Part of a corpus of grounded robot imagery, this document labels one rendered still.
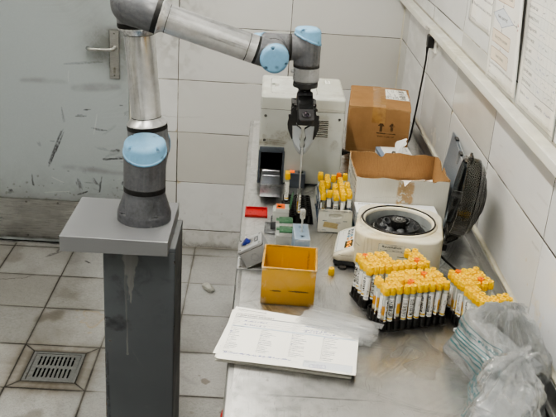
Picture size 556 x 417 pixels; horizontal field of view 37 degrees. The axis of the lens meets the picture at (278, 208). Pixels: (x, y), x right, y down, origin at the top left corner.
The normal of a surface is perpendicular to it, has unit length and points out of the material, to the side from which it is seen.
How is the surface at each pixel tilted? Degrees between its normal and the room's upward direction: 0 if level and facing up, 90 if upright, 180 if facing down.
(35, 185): 90
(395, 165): 92
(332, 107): 89
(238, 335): 1
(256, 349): 1
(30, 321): 0
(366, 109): 89
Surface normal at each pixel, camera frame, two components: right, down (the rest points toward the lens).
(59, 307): 0.06, -0.92
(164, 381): 0.00, 0.39
